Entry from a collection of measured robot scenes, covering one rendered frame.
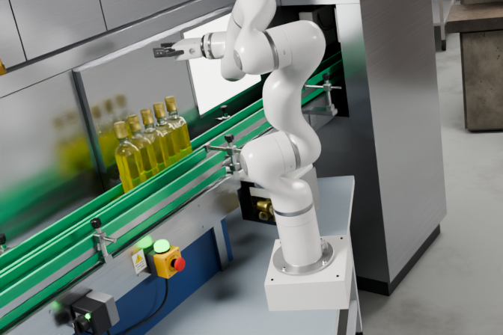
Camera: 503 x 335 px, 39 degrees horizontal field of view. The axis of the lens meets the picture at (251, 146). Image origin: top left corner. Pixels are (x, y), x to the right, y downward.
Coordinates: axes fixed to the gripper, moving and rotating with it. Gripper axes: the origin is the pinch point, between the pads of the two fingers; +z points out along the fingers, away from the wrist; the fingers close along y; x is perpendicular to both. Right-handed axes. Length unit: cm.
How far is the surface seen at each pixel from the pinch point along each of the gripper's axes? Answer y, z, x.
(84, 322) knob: -71, 0, -52
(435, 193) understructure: 137, -62, -120
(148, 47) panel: 10.2, 10.7, -1.3
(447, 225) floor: 155, -65, -149
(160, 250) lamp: -41, -8, -48
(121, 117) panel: -7.7, 15.9, -19.2
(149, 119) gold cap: -12.2, 3.2, -18.7
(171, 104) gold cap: -1.3, 0.3, -17.8
